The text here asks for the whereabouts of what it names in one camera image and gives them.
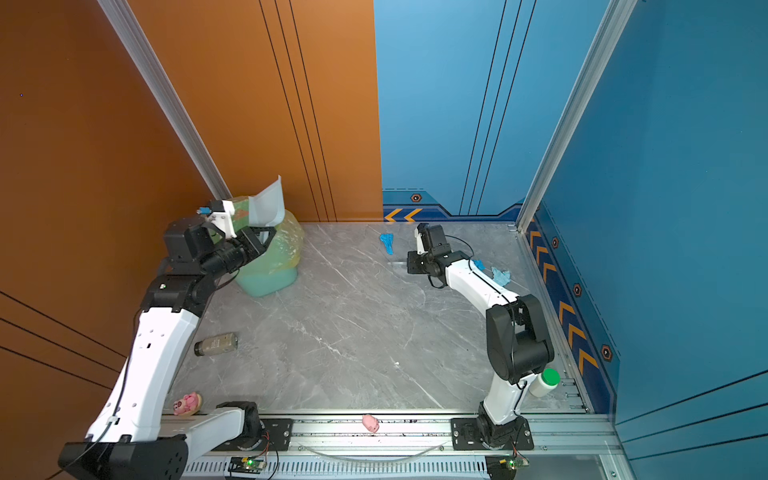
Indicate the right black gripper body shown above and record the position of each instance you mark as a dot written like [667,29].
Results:
[420,264]

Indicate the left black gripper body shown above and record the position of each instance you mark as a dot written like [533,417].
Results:
[232,256]

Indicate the grey-blue plastic dustpan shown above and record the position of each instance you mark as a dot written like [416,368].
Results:
[265,209]

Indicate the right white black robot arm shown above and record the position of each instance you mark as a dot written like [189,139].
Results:
[518,341]

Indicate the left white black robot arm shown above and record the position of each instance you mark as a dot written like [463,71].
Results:
[125,441]

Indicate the clear yellow bin liner bag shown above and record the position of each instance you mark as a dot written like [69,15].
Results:
[283,252]

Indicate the green plastic trash bin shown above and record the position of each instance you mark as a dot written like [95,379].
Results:
[263,285]

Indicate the blue paper scrap far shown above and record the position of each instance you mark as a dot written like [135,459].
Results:
[387,240]

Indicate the light blue paper scrap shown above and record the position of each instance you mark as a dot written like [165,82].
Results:
[501,277]

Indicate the dark glass bottle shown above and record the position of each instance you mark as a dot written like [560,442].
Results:
[216,345]

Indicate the pink doughnut toy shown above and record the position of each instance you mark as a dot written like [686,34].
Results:
[188,405]

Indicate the white bottle green cap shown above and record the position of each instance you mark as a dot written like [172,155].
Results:
[545,382]

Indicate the right green circuit board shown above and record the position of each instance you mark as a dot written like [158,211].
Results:
[505,468]

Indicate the green circuit board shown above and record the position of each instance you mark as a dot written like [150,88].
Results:
[246,465]
[505,468]

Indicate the left green circuit board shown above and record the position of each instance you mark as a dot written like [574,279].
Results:
[246,465]

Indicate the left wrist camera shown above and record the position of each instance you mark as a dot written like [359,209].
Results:
[220,213]

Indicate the pink toy on rail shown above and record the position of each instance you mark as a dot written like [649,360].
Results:
[370,423]

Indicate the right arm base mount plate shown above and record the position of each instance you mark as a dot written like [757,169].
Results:
[480,433]

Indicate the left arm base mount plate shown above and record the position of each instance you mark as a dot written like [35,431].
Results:
[275,435]

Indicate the aluminium front rail frame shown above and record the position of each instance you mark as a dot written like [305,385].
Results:
[418,445]

